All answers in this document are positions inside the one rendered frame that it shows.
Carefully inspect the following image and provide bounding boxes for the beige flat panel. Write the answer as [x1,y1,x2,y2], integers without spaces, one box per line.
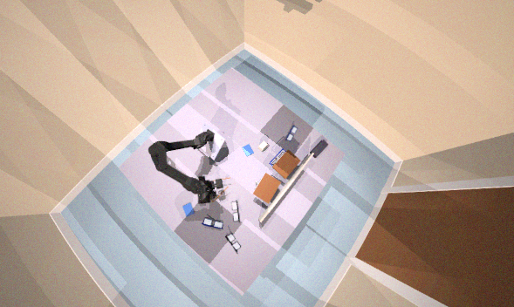
[258,153,314,222]

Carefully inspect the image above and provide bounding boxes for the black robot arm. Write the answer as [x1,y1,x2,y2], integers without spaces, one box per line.
[148,129,216,204]

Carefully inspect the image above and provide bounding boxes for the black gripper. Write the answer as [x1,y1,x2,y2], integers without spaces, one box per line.
[206,179,223,191]

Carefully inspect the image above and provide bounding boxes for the dark-framed glasses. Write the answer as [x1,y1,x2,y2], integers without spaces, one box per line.
[202,218,223,229]

